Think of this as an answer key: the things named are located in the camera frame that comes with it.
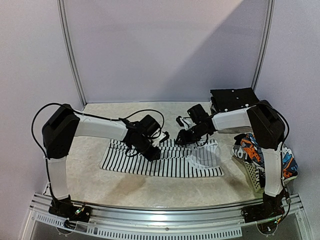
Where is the black white striped shirt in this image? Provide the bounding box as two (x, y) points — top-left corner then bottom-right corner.
(99, 139), (225, 178)

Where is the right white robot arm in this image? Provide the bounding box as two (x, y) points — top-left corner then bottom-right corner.
(175, 100), (285, 197)

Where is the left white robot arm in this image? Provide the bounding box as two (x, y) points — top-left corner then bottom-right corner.
(42, 104), (161, 217)

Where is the white perforated laundry basket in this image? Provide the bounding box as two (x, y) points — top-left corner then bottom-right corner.
(232, 147), (264, 193)

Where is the black folded shirt with buttons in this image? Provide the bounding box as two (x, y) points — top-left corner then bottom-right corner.
(210, 87), (260, 113)

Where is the colourful graphic print garment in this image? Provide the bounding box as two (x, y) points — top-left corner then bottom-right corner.
(232, 132), (298, 183)

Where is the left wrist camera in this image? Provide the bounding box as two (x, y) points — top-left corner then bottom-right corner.
(139, 114), (170, 147)

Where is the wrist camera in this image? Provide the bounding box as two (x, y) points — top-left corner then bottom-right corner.
(175, 104), (209, 130)
(139, 114), (170, 147)

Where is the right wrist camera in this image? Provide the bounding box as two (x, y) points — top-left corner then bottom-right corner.
(175, 104), (209, 130)

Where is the aluminium front rail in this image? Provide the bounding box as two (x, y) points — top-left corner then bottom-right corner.
(21, 193), (313, 240)

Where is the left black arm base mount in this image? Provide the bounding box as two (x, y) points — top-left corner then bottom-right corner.
(48, 195), (92, 223)

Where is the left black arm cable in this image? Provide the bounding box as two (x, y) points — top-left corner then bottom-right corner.
(30, 102), (165, 201)

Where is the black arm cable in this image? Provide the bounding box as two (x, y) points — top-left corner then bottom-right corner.
(259, 99), (292, 216)
(30, 102), (165, 201)

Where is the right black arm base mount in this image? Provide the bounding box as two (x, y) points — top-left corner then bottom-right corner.
(241, 189), (291, 224)

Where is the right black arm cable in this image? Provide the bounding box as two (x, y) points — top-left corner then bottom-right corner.
(259, 99), (292, 216)

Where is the right aluminium frame post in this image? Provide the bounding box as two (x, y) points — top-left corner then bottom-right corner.
(251, 0), (275, 92)

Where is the aluminium frame post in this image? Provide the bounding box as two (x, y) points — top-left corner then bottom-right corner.
(56, 0), (87, 108)
(251, 0), (275, 92)

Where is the left aluminium frame post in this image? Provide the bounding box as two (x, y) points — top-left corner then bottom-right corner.
(56, 0), (87, 108)

